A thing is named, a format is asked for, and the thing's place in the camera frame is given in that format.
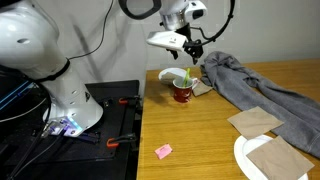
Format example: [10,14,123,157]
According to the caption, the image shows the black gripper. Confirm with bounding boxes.
[169,23,204,66]

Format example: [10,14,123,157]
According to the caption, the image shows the green pen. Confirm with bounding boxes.
[182,67,192,88]

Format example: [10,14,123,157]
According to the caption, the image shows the brown napkin beside mug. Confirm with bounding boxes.
[192,81,214,98]

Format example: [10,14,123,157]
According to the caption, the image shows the red mug white inside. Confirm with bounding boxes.
[172,77,198,104]

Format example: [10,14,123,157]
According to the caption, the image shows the small white plate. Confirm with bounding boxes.
[157,67,189,86]

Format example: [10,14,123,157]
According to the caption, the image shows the brown napkin on small plate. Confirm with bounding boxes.
[161,73,178,84]

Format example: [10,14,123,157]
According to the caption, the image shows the orange black clamp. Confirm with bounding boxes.
[106,133,138,149]
[118,95,141,106]

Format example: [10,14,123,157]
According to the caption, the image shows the grey sweater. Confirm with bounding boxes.
[199,50,320,159]

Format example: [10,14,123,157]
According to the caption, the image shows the brown napkin lying flat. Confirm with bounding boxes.
[227,105,285,140]

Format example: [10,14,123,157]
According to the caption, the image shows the black robot mounting board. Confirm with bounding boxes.
[3,79,141,168]

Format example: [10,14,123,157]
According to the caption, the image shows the pink sticky note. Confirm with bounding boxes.
[154,143,174,160]

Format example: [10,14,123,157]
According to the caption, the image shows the large white plate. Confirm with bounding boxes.
[233,134,309,180]

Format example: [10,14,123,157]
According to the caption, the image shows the brown napkin on large plate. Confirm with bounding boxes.
[245,135,315,180]

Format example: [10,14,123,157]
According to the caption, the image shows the black box with blue stripes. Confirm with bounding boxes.
[0,78,36,111]

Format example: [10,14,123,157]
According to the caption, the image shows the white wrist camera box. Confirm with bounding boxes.
[145,30,188,53]

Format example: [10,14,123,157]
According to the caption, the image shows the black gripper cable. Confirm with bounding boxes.
[189,0,236,48]

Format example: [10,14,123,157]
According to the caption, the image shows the thin black wall cable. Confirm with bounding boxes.
[68,0,114,61]

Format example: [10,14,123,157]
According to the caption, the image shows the black base cables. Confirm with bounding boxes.
[6,126,68,180]

